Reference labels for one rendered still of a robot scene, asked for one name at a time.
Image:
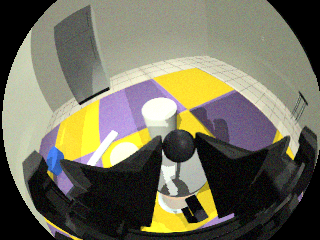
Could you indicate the glass french press with black knob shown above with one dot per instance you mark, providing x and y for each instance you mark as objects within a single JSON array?
[{"x": 181, "y": 177}]

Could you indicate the blue cylinder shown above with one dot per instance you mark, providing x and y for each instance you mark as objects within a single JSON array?
[{"x": 53, "y": 161}]

